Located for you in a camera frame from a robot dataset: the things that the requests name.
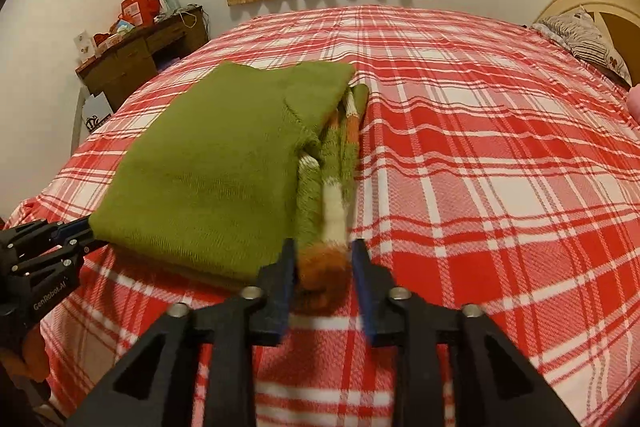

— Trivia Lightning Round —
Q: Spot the brown wooden desk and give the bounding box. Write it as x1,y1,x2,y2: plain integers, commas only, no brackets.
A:
75,5,210,114

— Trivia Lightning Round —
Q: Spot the white paper shopping bag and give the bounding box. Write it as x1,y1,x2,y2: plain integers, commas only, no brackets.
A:
82,92,114,130

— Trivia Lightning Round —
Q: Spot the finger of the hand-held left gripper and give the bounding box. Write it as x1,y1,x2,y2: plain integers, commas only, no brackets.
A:
0,215,96,254
11,237,109,279

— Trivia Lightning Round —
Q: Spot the white cable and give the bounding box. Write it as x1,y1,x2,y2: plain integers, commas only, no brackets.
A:
176,6,209,38

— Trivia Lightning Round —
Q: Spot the grey patterned pillow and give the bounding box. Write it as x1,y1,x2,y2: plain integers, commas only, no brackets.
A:
531,7,632,86

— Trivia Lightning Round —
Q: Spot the green orange cream striped sweater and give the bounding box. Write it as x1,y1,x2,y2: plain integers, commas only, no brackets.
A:
89,61,371,309

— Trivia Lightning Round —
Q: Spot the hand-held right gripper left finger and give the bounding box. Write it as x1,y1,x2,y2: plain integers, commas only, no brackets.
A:
65,238,297,427

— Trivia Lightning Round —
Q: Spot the red gift box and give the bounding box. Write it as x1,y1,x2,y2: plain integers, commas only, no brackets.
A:
120,0,164,28

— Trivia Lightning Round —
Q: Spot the red plaid bed sheet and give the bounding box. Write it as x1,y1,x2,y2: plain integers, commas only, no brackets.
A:
0,4,640,427

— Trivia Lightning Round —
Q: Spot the grey leaning frame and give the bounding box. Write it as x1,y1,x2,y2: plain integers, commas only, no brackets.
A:
71,86,89,154

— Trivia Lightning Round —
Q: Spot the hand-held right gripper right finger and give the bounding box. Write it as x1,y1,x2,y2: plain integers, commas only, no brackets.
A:
351,238,581,427

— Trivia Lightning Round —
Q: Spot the person's left hand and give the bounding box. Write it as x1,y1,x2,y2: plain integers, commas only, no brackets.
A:
15,321,52,381

